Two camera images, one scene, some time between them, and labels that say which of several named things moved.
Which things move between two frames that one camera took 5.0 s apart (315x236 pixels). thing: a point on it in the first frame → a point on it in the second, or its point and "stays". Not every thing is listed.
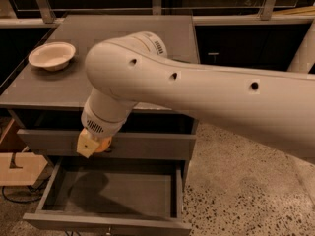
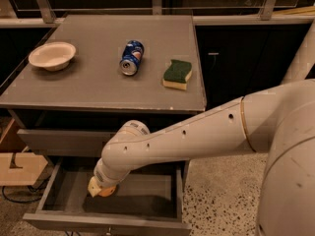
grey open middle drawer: (112, 197) stays
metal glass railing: (42, 5) stays
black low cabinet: (251, 46) stays
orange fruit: (104, 144) → (107, 192)
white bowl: (54, 56) stays
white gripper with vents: (94, 124) → (100, 178)
